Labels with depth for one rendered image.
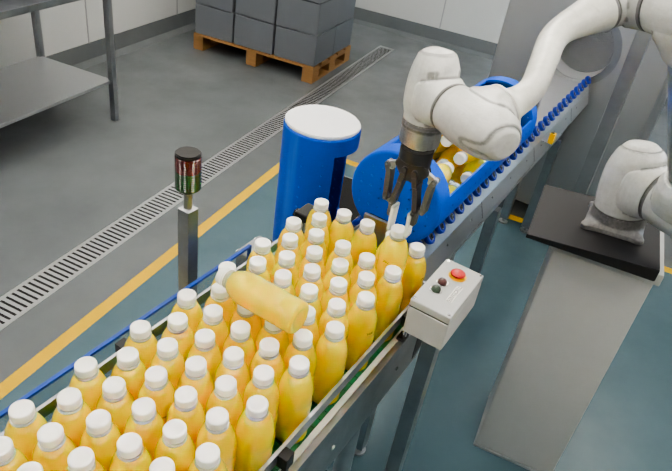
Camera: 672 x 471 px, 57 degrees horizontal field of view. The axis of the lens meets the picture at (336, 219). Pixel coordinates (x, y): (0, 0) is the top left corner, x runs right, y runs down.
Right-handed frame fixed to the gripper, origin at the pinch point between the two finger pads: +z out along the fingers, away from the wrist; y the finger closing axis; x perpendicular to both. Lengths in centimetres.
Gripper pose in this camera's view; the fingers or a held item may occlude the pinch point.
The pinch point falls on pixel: (401, 220)
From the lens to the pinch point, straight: 148.0
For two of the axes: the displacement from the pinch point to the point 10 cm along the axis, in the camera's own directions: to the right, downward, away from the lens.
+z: -1.3, 8.3, 5.5
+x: -5.4, 4.0, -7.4
